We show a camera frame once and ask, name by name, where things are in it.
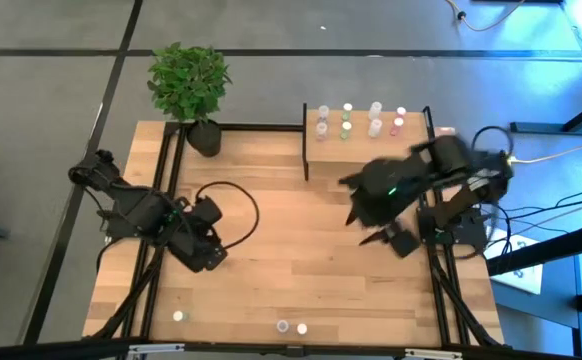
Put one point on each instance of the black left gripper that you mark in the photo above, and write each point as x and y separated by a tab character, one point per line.
206	250

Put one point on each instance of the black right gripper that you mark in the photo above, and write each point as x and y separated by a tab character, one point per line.
386	190

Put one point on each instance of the green vial white cap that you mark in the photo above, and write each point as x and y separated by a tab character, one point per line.
346	130

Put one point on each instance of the clear bottle white pills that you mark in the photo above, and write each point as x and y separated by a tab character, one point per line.
323	111

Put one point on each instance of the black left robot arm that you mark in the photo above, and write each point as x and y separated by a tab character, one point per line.
141	212

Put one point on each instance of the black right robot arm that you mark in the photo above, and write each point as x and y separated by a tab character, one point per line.
453	155

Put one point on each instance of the clear bottle translucent cap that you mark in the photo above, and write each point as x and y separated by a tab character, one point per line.
282	326

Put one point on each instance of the black round container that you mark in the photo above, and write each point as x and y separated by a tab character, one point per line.
205	140

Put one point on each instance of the white sheet blue print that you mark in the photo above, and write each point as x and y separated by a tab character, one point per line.
521	270

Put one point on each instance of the green leafy plant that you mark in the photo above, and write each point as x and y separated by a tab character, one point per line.
188	82

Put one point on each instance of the wooden shelf black frame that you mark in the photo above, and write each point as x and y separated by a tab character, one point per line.
366	150

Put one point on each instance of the silver aluminium post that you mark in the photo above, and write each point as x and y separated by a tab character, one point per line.
156	348
433	354

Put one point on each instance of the black table-level camera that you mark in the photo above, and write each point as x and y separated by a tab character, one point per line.
295	351

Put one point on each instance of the black desk leg frame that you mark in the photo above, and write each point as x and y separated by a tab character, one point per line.
546	250
546	128

